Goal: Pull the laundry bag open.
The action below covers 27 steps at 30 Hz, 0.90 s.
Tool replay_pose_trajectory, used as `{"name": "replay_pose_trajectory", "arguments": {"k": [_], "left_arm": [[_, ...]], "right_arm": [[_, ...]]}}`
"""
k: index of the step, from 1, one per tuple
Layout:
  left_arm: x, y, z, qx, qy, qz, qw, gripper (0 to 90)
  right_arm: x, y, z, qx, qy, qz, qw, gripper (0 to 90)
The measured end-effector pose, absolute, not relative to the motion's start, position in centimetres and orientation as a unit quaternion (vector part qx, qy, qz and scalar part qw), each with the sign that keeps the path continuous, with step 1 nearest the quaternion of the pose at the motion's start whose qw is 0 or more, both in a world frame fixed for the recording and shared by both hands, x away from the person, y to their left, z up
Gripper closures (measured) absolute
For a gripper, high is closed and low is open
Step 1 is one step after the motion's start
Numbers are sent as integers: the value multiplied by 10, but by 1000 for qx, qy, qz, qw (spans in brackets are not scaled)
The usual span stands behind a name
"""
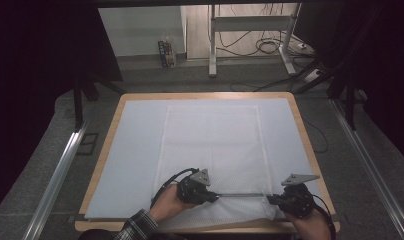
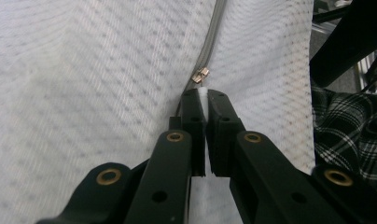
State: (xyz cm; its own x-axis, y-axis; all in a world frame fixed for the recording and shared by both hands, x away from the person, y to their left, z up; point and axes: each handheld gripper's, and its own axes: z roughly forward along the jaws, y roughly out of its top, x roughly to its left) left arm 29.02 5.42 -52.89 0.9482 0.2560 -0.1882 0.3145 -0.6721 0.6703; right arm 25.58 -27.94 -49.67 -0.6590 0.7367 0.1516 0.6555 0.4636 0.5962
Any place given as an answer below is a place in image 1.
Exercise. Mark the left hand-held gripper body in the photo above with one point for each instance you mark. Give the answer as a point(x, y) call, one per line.
point(191, 191)

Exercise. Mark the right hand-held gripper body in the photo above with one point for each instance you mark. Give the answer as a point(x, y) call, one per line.
point(296, 200)

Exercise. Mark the white mesh laundry bag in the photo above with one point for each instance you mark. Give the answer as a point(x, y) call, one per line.
point(216, 150)

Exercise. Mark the person's left hand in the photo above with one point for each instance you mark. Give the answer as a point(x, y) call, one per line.
point(170, 203)

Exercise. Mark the person's right hand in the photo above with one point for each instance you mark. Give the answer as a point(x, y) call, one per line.
point(310, 226)

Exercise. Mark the grey tape piece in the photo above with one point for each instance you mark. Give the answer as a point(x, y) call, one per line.
point(335, 218)

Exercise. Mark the white table mat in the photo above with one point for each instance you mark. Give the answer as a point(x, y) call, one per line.
point(140, 150)

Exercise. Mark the wooden table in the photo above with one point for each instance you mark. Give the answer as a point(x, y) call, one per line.
point(203, 95)

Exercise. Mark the black metal stand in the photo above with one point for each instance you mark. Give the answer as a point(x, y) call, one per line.
point(350, 106)
point(78, 106)

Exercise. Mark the white power strip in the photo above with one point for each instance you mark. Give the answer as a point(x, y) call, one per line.
point(312, 75)

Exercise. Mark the pack of bottles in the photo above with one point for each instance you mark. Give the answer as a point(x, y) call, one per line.
point(166, 53)

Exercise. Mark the dark curtain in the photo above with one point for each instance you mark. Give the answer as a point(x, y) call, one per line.
point(40, 66)
point(383, 66)

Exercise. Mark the aluminium floor rail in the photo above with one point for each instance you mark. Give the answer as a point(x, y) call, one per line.
point(56, 180)
point(373, 166)

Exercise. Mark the black frame on floor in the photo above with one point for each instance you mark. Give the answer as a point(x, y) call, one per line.
point(87, 144)

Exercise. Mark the white metal desk frame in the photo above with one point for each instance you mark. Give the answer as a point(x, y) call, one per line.
point(253, 23)

